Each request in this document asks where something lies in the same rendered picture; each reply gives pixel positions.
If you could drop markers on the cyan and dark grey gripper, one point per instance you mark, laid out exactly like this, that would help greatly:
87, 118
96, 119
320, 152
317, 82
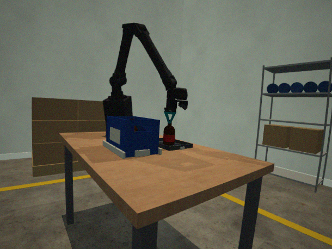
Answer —
169, 110

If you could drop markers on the blue bottle crate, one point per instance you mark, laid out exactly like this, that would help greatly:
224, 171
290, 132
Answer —
120, 133

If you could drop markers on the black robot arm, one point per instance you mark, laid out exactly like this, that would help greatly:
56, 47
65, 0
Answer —
119, 76

